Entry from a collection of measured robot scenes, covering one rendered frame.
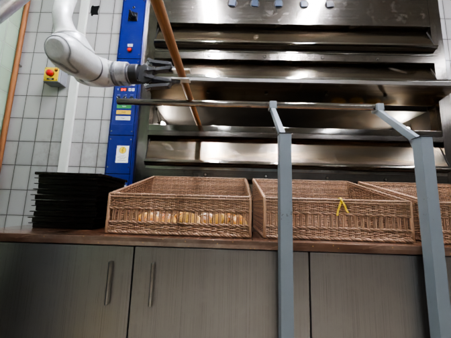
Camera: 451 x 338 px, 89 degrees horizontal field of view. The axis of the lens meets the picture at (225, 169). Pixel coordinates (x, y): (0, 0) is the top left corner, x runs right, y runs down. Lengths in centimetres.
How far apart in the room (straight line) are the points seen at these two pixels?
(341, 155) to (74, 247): 140
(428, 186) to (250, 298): 70
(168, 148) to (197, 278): 85
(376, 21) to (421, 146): 121
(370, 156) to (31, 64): 223
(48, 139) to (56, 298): 104
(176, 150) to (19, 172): 96
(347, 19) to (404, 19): 37
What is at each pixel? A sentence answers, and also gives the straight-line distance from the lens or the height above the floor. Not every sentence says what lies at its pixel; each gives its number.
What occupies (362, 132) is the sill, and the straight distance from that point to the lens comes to 165.
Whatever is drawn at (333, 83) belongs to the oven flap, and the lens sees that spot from 152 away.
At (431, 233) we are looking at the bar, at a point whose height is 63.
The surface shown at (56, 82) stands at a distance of 183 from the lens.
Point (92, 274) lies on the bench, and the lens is 98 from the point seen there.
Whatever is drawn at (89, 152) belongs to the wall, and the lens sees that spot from 164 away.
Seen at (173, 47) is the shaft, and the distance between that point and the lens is 84.
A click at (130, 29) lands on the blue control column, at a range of 186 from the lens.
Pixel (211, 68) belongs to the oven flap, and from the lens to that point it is 164.
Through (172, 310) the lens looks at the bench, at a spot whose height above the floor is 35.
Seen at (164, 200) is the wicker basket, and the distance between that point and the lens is 91.
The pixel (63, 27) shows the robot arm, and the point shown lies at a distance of 100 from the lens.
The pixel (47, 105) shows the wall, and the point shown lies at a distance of 189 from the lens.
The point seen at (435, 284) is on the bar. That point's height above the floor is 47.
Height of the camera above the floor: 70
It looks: 9 degrees up
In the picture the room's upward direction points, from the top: 2 degrees clockwise
